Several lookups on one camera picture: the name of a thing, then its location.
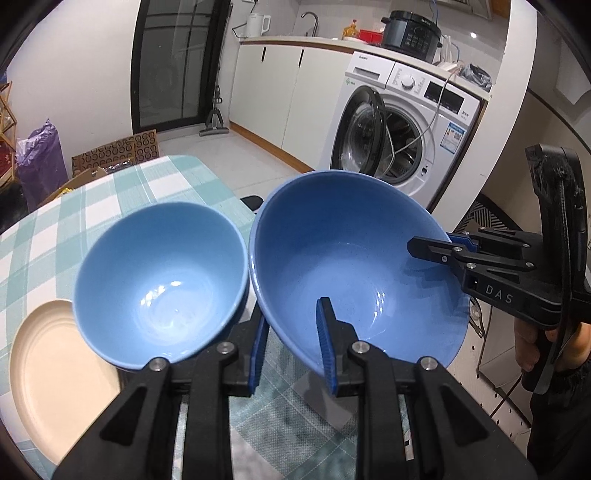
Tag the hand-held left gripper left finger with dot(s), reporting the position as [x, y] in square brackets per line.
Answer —
[258, 360]

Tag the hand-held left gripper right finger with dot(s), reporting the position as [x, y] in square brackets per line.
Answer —
[323, 350]

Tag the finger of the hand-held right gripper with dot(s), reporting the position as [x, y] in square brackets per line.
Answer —
[443, 254]
[508, 242]

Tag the large blue bowl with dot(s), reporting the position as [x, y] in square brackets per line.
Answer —
[332, 258]

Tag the cream plate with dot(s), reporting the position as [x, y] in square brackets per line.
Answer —
[55, 383]

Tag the person's right hand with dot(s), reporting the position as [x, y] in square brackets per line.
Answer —
[526, 346]

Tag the white washing machine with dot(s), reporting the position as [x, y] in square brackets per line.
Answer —
[443, 152]

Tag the black white patterned rug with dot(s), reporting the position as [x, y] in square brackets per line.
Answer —
[503, 401]

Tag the person's dark clothing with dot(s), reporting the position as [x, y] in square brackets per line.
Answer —
[563, 429]

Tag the dark plastic bag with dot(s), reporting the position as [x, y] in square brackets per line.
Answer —
[478, 76]

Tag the white power strip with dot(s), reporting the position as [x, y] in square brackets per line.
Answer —
[448, 67]

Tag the black pressure cooker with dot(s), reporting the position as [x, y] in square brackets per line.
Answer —
[411, 34]

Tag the teal checked tablecloth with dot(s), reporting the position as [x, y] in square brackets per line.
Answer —
[69, 240]

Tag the red container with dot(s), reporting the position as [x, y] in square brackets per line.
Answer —
[370, 37]

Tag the white base cabinets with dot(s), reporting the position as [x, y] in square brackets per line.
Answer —
[277, 92]

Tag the grey floor mop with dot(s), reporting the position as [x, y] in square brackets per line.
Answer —
[214, 124]

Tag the yellow bottle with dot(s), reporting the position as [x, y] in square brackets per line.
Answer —
[350, 31]

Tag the circle patterned cardboard box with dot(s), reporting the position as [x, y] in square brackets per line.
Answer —
[120, 150]

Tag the plain brown cardboard box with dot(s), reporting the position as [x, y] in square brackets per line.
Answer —
[74, 184]

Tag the kitchen faucet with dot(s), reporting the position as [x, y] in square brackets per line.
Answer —
[311, 21]

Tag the purple plastic bag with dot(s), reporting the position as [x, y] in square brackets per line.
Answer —
[41, 161]

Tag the white electric kettle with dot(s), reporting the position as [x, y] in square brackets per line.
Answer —
[257, 25]

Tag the black glass door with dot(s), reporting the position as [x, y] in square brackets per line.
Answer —
[180, 64]

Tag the wooden shoe rack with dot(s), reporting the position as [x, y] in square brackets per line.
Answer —
[7, 129]

